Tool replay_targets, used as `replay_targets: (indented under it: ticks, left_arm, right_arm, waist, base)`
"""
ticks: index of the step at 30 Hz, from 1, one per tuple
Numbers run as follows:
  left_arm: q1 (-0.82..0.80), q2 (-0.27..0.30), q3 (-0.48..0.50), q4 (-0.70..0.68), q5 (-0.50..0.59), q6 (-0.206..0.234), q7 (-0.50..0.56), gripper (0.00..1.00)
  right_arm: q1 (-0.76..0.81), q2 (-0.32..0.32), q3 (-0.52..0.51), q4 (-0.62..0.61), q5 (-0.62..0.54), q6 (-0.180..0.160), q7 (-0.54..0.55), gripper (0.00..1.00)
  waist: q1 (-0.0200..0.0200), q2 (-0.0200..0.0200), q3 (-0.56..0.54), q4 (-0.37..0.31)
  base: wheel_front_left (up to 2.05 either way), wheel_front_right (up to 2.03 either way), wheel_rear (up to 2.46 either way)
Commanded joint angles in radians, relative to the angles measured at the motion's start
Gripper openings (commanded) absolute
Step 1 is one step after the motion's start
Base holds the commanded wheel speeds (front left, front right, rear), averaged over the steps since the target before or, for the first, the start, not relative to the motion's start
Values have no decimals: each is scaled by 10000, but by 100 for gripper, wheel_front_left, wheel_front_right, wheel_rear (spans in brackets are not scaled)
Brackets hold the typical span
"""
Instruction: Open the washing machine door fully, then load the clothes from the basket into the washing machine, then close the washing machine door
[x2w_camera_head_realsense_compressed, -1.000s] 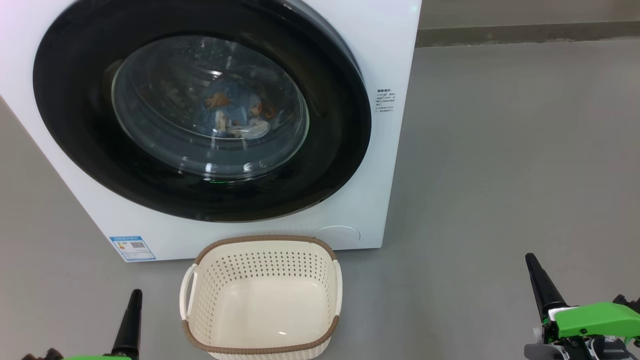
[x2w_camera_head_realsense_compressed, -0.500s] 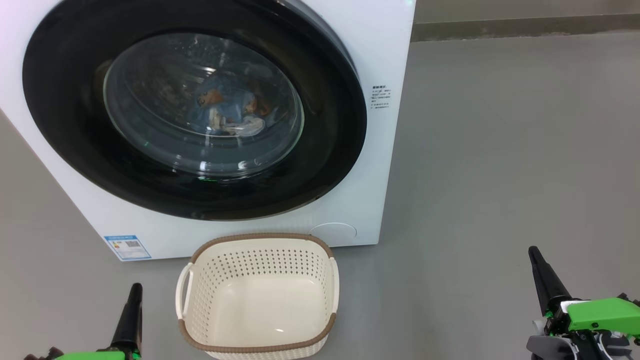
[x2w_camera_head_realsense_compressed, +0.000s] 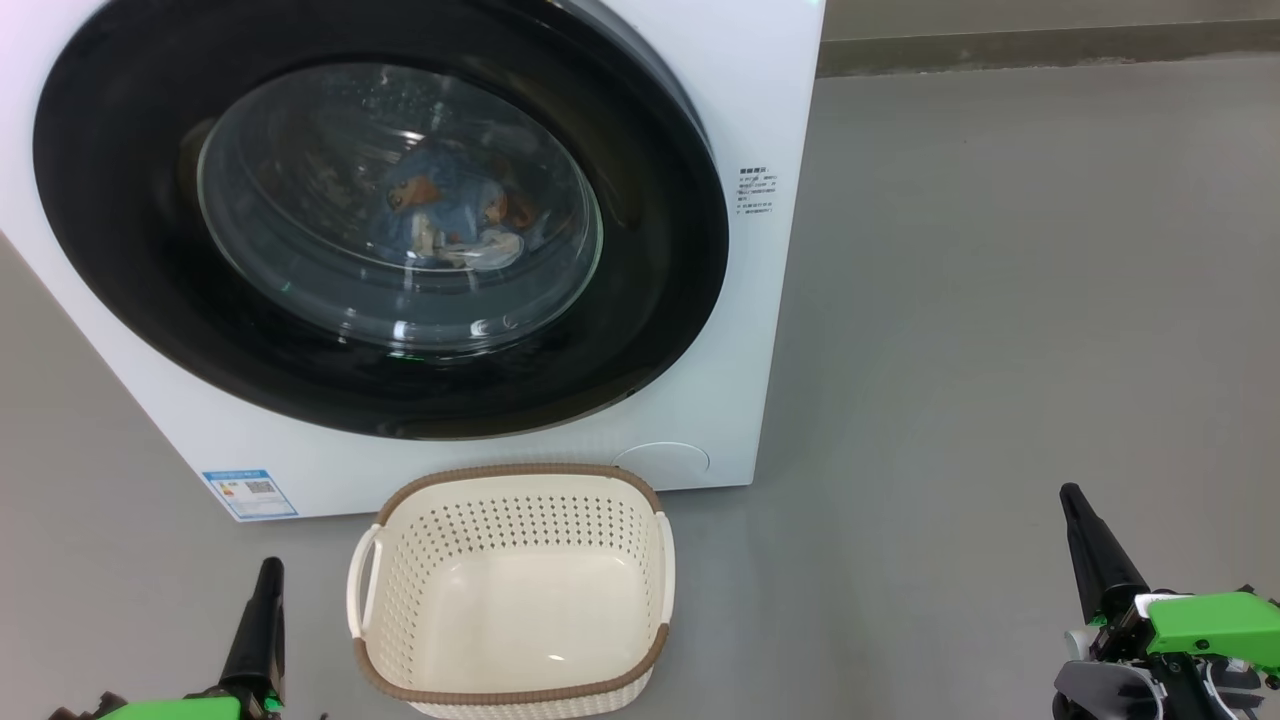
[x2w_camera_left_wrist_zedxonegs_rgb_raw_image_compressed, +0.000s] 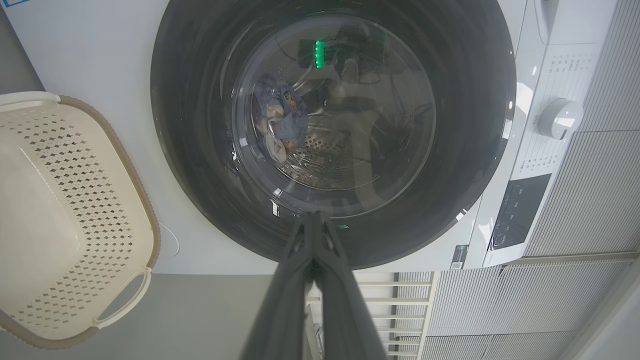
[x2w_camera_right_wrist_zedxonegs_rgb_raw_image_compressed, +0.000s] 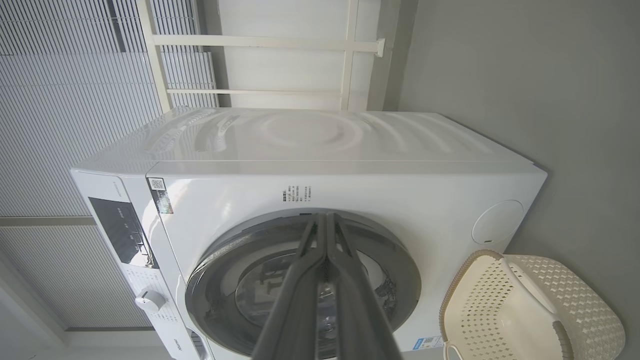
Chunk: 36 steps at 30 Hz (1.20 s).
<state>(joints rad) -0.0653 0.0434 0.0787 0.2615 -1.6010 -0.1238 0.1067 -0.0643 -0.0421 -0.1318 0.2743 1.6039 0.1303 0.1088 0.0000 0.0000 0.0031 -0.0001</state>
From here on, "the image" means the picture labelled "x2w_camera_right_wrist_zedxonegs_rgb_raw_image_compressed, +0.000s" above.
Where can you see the white metal frame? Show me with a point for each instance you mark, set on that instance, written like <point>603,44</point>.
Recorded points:
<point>270,42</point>

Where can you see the round white filter cover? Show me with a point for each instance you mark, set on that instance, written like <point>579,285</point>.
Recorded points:
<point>497,222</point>

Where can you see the blue energy label sticker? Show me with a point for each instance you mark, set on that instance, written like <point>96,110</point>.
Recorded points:
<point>427,343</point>

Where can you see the white window blinds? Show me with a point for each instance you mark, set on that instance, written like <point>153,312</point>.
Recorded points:
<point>75,110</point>

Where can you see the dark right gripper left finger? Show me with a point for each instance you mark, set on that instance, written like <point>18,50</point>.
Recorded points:
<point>295,310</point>

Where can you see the QR code sticker strip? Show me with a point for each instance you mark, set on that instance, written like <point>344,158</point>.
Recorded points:
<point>160,195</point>

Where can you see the small printed text sticker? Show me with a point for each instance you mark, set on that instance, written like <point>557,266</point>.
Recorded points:
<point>297,193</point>

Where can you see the black washing machine display panel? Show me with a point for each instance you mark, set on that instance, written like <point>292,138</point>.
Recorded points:
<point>120,230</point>

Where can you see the cream perforated laundry basket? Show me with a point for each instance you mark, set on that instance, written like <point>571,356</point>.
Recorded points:
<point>580,310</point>

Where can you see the white washing machine dial knob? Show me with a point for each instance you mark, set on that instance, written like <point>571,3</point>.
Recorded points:
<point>149,301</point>

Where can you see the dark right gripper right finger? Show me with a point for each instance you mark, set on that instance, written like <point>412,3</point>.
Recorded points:
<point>360,310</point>

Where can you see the white front-load washing machine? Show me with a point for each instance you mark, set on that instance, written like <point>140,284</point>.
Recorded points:
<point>400,190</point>

